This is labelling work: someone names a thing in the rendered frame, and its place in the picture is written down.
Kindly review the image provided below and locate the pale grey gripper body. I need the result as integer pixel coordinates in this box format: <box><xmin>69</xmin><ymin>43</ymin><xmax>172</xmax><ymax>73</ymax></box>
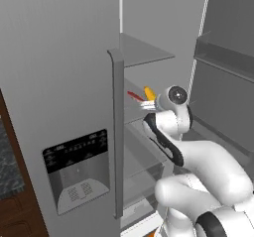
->
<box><xmin>139</xmin><ymin>99</ymin><xmax>161</xmax><ymax>113</ymax></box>

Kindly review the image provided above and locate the yellow corn cob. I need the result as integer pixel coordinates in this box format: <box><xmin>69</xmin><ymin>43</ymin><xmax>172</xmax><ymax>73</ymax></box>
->
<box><xmin>143</xmin><ymin>85</ymin><xmax>158</xmax><ymax>102</ymax></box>

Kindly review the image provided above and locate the red raw steak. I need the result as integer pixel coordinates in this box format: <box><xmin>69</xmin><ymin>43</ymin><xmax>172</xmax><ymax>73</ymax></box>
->
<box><xmin>127</xmin><ymin>90</ymin><xmax>146</xmax><ymax>103</ymax></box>

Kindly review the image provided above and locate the clear fridge drawer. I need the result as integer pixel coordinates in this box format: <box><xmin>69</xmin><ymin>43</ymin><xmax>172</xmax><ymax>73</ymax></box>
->
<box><xmin>122</xmin><ymin>118</ymin><xmax>177</xmax><ymax>212</ymax></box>

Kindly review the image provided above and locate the open grey fridge door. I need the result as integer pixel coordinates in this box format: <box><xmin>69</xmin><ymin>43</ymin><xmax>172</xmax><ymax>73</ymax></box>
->
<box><xmin>188</xmin><ymin>0</ymin><xmax>254</xmax><ymax>175</ymax></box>

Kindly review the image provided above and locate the grey fridge body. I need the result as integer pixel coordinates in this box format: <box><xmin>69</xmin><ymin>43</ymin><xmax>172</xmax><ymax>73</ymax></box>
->
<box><xmin>118</xmin><ymin>0</ymin><xmax>212</xmax><ymax>237</ymax></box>

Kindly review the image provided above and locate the grey fridge door bin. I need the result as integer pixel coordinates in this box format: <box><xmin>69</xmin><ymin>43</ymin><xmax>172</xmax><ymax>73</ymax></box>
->
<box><xmin>192</xmin><ymin>32</ymin><xmax>254</xmax><ymax>84</ymax></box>

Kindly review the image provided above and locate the grey fridge door with dispenser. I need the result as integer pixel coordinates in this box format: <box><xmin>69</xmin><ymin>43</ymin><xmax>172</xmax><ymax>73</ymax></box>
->
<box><xmin>0</xmin><ymin>0</ymin><xmax>122</xmax><ymax>237</ymax></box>

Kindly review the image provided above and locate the brown wooden cabinet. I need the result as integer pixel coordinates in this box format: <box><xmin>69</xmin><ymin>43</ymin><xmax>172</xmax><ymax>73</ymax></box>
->
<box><xmin>0</xmin><ymin>89</ymin><xmax>51</xmax><ymax>237</ymax></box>

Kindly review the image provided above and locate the grey fridge door handle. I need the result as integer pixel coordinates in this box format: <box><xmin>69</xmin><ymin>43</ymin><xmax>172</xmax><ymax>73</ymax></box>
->
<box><xmin>106</xmin><ymin>48</ymin><xmax>126</xmax><ymax>220</ymax></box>

